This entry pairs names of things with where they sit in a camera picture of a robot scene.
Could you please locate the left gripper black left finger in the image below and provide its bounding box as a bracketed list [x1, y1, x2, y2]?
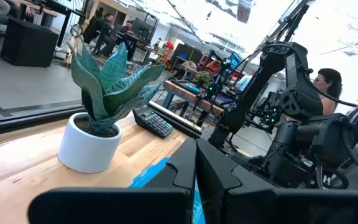
[27, 138, 198, 224]

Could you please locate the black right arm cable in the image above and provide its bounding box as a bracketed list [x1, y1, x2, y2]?
[305, 68, 358, 187]

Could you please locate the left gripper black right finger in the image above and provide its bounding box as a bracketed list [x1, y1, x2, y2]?
[196, 138, 358, 224]

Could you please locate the green snake plant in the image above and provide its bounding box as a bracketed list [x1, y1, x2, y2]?
[67, 42, 167, 138]

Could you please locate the blue lit monitor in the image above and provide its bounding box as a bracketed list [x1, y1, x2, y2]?
[228, 51, 244, 71]

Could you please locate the black aluminium table frame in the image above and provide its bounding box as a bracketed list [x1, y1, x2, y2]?
[0, 100, 204, 139]

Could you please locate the small potted plant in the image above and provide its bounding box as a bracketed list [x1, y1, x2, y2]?
[195, 71, 213, 88]

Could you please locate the black cabinet box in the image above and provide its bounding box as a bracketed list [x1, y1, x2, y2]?
[0, 17, 60, 68]

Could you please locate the dark computer monitor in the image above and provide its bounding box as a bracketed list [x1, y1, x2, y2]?
[131, 17, 155, 41]

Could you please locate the white round plant pot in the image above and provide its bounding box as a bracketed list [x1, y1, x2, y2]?
[57, 111, 124, 174]

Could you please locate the teal plastic box lid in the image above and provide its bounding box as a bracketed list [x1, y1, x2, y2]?
[128, 157, 206, 224]

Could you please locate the black desk calculator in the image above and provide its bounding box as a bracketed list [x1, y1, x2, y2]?
[132, 107, 174, 139]

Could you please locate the wooden bench table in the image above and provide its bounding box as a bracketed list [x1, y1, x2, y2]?
[162, 80, 226, 127]

